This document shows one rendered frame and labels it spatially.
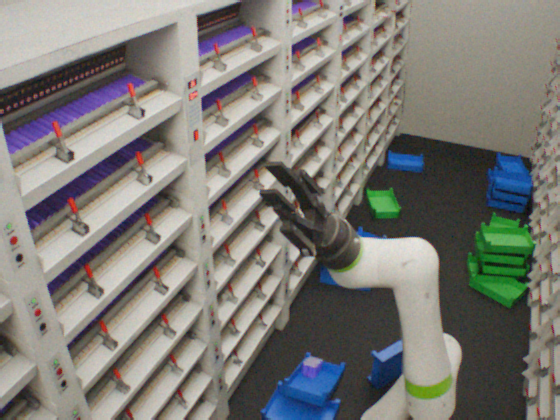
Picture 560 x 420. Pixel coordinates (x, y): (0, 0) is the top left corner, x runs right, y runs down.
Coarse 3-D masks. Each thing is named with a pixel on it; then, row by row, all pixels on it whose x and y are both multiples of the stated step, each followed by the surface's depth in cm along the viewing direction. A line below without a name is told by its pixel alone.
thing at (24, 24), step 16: (32, 0) 160; (48, 0) 158; (64, 0) 156; (80, 0) 154; (96, 0) 153; (112, 0) 151; (128, 0) 150; (0, 16) 135; (16, 16) 134; (32, 16) 133; (48, 16) 132; (64, 16) 131; (80, 16) 129; (0, 32) 116; (16, 32) 115; (32, 32) 114; (112, 48) 141; (32, 80) 117
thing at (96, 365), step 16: (176, 240) 173; (176, 256) 174; (192, 256) 174; (176, 272) 169; (192, 272) 174; (144, 288) 160; (176, 288) 165; (128, 304) 153; (144, 304) 155; (160, 304) 157; (112, 320) 147; (128, 320) 149; (144, 320) 150; (96, 336) 141; (112, 336) 143; (128, 336) 144; (80, 352) 135; (96, 352) 137; (112, 352) 139; (80, 368) 132; (96, 368) 133
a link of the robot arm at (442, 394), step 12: (408, 384) 118; (444, 384) 115; (408, 396) 120; (420, 396) 117; (432, 396) 116; (444, 396) 116; (408, 408) 123; (420, 408) 119; (432, 408) 117; (444, 408) 118
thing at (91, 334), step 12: (168, 252) 171; (156, 264) 165; (144, 276) 160; (132, 288) 155; (120, 300) 150; (108, 312) 145; (96, 324) 141; (84, 336) 137; (72, 348) 133; (84, 348) 136
